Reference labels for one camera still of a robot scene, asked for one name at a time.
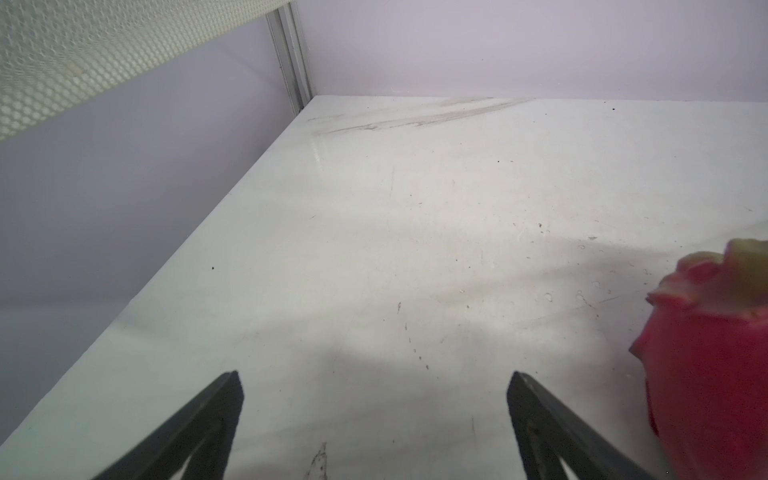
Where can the pink dragon fruit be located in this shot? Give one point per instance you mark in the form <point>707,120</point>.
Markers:
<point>704,354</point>

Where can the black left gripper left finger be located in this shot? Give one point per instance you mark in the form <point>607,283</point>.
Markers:
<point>195,442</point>

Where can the aluminium frame post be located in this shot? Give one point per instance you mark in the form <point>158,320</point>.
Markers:
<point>291,51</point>

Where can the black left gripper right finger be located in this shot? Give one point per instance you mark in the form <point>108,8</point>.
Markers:
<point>551,438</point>

